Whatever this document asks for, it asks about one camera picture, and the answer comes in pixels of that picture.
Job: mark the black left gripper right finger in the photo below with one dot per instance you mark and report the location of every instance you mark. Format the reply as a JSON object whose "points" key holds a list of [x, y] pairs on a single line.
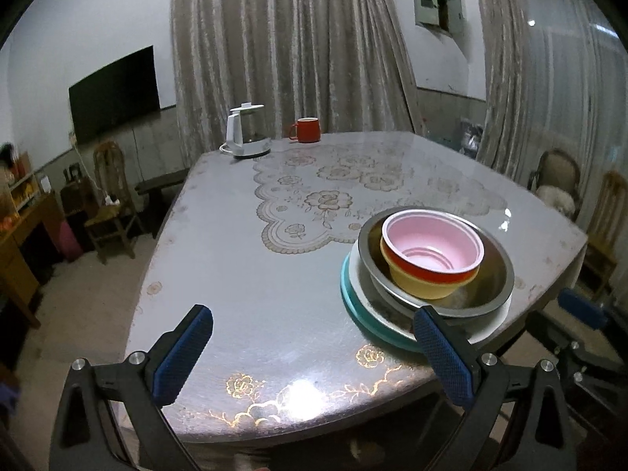
{"points": [[538, 436]]}

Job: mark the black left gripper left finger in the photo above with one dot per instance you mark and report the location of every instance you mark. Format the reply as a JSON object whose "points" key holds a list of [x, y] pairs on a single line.
{"points": [[86, 435]]}

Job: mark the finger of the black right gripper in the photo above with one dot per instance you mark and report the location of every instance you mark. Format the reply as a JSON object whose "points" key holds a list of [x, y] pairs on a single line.
{"points": [[595, 388], [608, 319]]}

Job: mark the large white patterned plate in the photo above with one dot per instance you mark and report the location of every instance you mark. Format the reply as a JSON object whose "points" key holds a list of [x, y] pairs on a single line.
{"points": [[476, 329]]}

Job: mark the yellow plastic bowl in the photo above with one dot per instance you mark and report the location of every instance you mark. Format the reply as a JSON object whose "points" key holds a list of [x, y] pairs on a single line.
{"points": [[404, 276]]}

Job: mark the stainless steel bowl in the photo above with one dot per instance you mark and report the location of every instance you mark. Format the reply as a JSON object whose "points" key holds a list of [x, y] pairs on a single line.
{"points": [[486, 293]]}

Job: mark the red plastic bowl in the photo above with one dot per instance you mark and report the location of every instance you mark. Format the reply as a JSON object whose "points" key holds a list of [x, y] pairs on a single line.
{"points": [[435, 243]]}

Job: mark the teal plastic plate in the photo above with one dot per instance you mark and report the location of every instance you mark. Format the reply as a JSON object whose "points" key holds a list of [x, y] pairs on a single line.
{"points": [[361, 309]]}

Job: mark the upholstered armchair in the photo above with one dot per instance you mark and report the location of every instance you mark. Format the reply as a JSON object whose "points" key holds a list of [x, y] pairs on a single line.
{"points": [[556, 182]]}

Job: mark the wooden chair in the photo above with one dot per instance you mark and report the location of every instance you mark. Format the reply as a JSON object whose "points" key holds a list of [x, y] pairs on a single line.
{"points": [[116, 216]]}

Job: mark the wooden shelf cabinet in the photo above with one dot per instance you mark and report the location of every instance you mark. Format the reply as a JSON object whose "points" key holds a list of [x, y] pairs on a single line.
{"points": [[30, 235]]}

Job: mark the sheer window curtain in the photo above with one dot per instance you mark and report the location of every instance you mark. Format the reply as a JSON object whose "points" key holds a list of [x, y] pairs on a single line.
{"points": [[556, 78]]}

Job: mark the dark wooden bench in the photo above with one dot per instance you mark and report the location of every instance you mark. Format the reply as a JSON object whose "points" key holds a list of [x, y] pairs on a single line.
{"points": [[156, 203]]}

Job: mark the lace table doily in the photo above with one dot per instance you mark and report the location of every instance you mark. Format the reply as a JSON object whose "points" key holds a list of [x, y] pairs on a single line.
{"points": [[324, 194]]}

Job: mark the red mug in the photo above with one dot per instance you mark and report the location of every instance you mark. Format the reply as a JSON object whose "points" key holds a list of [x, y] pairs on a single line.
{"points": [[305, 130]]}

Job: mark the white electric kettle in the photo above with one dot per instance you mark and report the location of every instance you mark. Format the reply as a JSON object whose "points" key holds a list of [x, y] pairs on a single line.
{"points": [[246, 133]]}

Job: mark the beige curtain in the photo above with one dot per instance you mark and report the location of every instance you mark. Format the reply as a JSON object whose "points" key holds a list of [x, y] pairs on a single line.
{"points": [[343, 62]]}

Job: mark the grey wall electrical box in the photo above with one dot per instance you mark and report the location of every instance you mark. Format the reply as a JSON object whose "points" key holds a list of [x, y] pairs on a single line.
{"points": [[443, 15]]}

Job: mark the black wall television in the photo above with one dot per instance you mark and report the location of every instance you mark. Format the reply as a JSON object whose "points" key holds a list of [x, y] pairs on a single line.
{"points": [[116, 94]]}

